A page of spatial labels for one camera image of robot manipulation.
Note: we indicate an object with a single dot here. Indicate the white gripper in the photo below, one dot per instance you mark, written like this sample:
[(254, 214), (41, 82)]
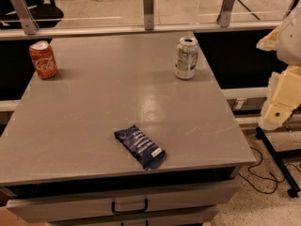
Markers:
[(291, 42)]

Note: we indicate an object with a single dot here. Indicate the silver green 7up can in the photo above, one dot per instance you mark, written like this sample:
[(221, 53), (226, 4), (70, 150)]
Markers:
[(186, 58)]

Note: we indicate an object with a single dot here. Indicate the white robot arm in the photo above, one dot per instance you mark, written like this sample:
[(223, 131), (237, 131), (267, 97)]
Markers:
[(289, 39)]

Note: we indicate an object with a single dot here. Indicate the blue RXBAR blueberry wrapper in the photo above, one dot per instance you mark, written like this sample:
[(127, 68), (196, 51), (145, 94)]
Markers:
[(141, 147)]

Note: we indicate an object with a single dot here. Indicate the red Coca-Cola can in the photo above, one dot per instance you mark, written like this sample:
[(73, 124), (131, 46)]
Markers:
[(43, 59)]

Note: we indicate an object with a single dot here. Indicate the black floor stand leg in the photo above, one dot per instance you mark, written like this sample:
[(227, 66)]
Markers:
[(278, 158)]

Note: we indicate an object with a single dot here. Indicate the black office chair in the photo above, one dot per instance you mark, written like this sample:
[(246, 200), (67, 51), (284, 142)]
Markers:
[(44, 12)]

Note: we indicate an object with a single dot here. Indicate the clear acrylic barrier panel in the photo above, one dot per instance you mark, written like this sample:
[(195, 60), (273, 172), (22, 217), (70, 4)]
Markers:
[(199, 15)]

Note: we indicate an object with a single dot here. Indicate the grey cabinet drawer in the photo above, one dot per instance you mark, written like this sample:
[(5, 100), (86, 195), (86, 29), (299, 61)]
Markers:
[(90, 205)]

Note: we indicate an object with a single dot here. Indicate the right metal bracket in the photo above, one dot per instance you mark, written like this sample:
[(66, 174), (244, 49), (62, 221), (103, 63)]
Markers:
[(223, 18)]

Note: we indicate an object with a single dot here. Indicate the metal bracket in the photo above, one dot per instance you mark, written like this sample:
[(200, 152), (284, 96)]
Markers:
[(223, 18), (29, 26), (148, 8)]

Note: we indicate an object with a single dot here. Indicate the middle metal bracket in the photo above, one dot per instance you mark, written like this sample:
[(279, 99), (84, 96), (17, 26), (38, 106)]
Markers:
[(148, 8)]

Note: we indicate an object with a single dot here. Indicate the black drawer handle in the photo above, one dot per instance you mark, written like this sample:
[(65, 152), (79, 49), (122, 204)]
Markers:
[(129, 208)]

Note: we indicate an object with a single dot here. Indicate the left metal bracket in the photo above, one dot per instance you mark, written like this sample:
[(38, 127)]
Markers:
[(29, 26)]

